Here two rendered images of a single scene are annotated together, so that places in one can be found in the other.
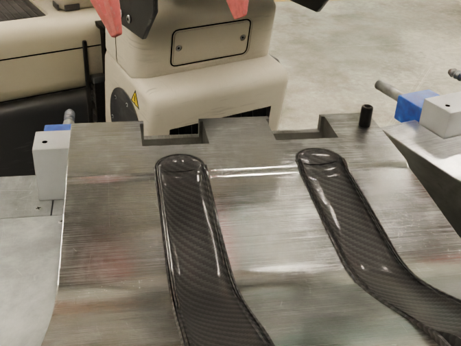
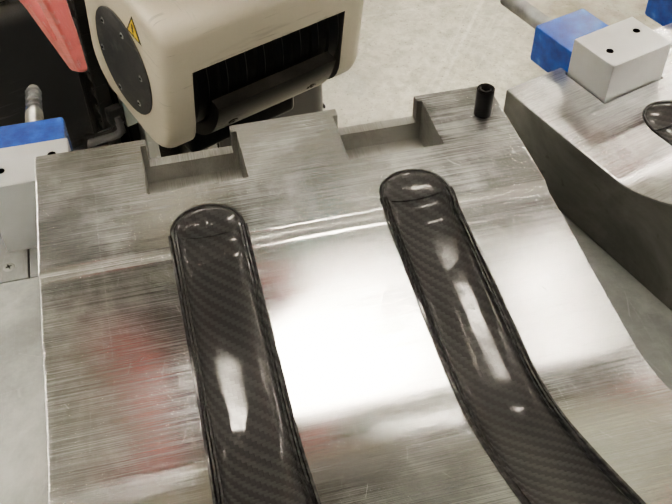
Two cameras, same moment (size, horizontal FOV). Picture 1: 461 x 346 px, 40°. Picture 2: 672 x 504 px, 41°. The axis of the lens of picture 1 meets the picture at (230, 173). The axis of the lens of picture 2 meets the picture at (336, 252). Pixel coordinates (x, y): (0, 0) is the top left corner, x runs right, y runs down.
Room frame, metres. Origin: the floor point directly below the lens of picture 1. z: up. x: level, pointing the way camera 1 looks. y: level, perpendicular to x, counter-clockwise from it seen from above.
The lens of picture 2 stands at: (0.08, -0.01, 1.21)
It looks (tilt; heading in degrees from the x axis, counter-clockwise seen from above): 47 degrees down; 358
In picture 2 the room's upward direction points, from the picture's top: 1 degrees counter-clockwise
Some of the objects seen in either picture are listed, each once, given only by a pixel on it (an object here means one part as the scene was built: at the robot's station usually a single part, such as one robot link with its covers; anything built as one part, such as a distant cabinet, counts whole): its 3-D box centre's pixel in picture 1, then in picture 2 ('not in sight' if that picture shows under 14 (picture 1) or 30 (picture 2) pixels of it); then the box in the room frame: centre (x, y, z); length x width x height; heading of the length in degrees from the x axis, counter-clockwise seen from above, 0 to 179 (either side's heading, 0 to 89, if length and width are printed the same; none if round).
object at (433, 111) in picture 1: (417, 107); (565, 40); (0.60, -0.19, 0.86); 0.13 x 0.05 x 0.05; 28
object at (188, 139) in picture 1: (173, 151); (196, 183); (0.46, 0.05, 0.87); 0.05 x 0.05 x 0.04; 11
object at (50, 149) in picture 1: (67, 140); (35, 147); (0.55, 0.16, 0.83); 0.13 x 0.05 x 0.05; 11
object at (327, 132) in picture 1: (298, 145); (384, 151); (0.48, -0.06, 0.87); 0.05 x 0.05 x 0.04; 11
